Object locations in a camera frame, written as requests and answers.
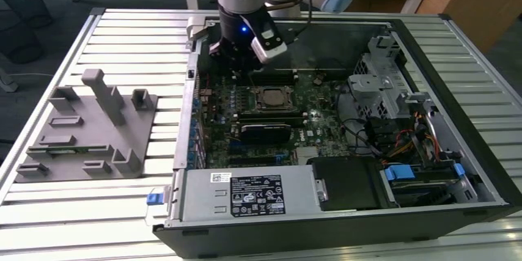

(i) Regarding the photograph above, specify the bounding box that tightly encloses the black expansion slot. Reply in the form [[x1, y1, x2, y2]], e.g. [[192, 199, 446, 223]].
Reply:
[[227, 155, 285, 167], [229, 143, 295, 152]]

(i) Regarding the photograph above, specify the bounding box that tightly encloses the silver drive cage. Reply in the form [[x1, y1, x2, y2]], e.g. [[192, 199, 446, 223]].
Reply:
[[345, 36, 412, 121]]

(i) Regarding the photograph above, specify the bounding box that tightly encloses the small silver heatsink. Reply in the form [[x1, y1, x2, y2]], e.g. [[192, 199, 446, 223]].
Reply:
[[296, 147, 319, 164]]

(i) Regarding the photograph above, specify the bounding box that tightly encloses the black mesh wastebasket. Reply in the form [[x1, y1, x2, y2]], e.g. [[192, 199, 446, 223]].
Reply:
[[0, 0, 53, 65]]

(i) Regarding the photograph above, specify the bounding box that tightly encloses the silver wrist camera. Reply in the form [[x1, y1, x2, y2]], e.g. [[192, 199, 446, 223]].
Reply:
[[239, 13, 288, 64]]

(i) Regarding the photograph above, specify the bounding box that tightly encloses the grey case latch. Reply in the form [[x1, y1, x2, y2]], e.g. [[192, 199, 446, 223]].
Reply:
[[185, 16, 208, 50]]

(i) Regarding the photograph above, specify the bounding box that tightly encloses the white table leg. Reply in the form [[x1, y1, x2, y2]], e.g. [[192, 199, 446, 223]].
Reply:
[[0, 51, 20, 93]]

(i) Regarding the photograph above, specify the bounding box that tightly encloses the silver CPU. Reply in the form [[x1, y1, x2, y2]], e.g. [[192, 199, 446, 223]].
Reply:
[[263, 89, 285, 106]]

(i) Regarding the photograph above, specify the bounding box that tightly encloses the black PC case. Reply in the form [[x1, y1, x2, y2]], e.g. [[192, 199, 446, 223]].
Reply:
[[150, 13, 522, 259]]

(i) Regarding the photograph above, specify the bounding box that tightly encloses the orange wire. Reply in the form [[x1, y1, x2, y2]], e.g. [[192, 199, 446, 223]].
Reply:
[[384, 146, 412, 160]]

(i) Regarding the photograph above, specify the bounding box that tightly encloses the green RAM stick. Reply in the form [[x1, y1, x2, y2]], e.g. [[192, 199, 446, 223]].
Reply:
[[28, 145, 108, 154]]

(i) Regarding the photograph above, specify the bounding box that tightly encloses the blue release latch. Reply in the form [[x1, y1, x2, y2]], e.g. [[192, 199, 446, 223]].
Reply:
[[145, 192, 164, 207]]

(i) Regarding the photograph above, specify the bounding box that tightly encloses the black internal cable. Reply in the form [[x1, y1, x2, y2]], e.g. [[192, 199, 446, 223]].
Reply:
[[339, 117, 383, 156]]

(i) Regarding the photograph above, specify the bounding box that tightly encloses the silver power supply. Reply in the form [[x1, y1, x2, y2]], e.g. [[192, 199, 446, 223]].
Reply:
[[171, 166, 321, 222]]

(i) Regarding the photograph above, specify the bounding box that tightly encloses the grey parts rack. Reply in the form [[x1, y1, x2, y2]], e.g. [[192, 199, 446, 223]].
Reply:
[[14, 68, 160, 184]]

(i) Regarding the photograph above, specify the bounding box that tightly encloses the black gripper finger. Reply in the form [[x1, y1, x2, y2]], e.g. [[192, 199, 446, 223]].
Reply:
[[208, 43, 237, 75], [237, 50, 263, 75]]

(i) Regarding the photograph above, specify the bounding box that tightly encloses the hard disk in blue carrier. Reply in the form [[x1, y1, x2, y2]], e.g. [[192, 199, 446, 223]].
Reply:
[[380, 165, 460, 208]]

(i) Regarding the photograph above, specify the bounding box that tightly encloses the wooden cabinet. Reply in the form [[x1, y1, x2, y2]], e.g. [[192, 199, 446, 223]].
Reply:
[[417, 0, 522, 59]]

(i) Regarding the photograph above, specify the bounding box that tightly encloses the black graphics card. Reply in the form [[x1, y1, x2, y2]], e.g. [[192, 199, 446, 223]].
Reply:
[[240, 123, 292, 145]]

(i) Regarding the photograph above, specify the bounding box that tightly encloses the black RAM slot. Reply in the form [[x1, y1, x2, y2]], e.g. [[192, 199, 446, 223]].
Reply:
[[237, 117, 307, 127], [248, 69, 297, 78], [237, 111, 307, 120], [231, 74, 297, 86]]

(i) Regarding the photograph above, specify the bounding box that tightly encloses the CPU socket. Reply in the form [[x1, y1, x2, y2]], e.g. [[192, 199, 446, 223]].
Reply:
[[252, 86, 299, 113]]

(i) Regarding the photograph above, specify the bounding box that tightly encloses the black plastic shroud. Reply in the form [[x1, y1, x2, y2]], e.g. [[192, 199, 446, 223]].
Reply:
[[304, 156, 399, 211]]

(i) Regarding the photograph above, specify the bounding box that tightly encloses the green motherboard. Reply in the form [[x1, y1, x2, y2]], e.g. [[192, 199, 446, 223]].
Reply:
[[193, 71, 352, 171]]

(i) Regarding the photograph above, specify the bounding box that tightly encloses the black camera cable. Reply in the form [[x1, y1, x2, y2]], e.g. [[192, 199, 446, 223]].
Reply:
[[284, 0, 315, 43]]

